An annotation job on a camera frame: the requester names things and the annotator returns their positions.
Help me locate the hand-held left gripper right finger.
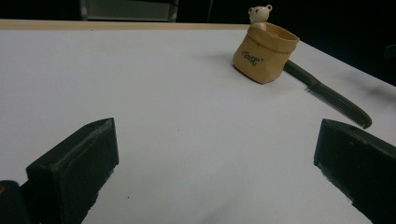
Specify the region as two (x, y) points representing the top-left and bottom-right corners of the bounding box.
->
(313, 118), (396, 224)

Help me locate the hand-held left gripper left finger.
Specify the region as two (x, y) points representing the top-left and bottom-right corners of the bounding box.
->
(25, 117), (120, 224)

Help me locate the black comb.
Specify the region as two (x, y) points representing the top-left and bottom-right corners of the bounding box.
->
(283, 59), (374, 130)

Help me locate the tan pouch holder with bear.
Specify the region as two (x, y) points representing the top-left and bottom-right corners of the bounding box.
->
(233, 4), (301, 85)

